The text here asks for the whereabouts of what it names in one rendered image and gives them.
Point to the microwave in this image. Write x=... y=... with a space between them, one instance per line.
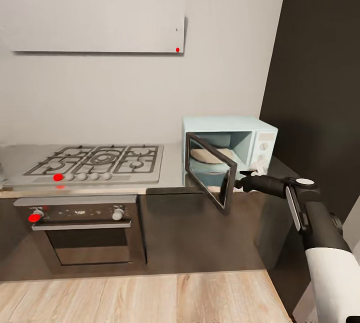
x=215 y=147

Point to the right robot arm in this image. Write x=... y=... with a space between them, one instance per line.
x=334 y=271

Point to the oven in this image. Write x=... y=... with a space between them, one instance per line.
x=86 y=234

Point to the burner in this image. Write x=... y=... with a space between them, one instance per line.
x=94 y=164

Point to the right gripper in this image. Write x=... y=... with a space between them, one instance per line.
x=257 y=182

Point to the range hood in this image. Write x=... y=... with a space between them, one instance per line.
x=153 y=26

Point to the fridge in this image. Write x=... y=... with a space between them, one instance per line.
x=312 y=96

